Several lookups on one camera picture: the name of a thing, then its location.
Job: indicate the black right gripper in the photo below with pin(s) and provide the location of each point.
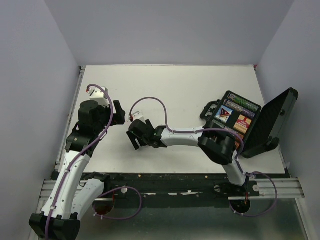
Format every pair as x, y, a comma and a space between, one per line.
132, 138

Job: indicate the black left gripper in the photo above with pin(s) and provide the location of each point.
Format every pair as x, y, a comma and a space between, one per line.
119, 118

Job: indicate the triangular all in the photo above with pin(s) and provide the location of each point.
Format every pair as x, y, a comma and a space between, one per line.
224, 113

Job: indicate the blue playing card deck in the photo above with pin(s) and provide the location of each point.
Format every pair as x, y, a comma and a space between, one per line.
220, 116

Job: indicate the red Texas Hold'em card deck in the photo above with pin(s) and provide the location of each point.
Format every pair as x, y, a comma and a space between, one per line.
242, 124

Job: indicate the black poker set case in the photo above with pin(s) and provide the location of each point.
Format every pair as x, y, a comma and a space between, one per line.
260, 128

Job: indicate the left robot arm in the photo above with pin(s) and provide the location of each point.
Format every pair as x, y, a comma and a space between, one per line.
60, 217

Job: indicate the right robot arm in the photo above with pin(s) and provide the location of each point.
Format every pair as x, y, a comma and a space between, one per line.
220, 145

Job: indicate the green blue chip roll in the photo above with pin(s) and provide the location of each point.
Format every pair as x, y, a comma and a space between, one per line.
219, 124

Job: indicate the purple white chip roll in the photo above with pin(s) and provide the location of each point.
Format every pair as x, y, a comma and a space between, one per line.
243, 111

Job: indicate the green purple chip roll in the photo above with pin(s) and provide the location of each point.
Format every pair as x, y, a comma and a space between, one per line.
242, 102

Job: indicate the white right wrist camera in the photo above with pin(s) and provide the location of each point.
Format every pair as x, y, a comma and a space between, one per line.
137, 116

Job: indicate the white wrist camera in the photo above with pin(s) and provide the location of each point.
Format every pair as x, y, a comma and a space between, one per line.
97, 95
137, 116

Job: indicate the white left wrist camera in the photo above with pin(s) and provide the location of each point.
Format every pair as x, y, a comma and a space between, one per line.
97, 95

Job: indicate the aluminium frame rail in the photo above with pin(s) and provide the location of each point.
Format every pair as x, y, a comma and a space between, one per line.
260, 188

